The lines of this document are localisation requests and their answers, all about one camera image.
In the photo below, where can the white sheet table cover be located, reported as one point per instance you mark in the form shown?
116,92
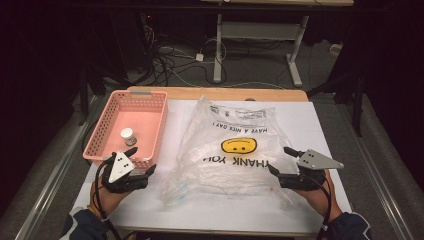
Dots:
206,218

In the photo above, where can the person's right hand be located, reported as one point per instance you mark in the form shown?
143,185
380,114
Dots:
318,200

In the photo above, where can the silver metal rail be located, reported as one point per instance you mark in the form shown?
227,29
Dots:
50,186
383,193

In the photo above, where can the clear plastic bag yellow smiley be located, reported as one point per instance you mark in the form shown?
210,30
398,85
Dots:
226,181

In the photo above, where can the white metal desk frame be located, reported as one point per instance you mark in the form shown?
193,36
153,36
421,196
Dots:
260,30

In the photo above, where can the pink perforated plastic basket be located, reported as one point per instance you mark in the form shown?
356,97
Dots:
143,116

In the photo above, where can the white power adapter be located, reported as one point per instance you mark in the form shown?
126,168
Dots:
199,57

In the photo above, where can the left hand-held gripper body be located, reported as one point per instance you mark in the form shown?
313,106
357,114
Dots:
120,166

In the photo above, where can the dark metal stand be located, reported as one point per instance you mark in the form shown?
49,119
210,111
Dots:
83,100
357,100

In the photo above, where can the beige floor box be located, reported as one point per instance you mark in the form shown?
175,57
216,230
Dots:
336,49

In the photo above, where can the small white-capped bottle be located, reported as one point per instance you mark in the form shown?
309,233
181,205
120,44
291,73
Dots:
128,136

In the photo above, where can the person's left hand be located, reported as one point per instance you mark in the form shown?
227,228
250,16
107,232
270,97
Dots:
108,198

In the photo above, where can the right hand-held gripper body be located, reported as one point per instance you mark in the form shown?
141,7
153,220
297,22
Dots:
316,161

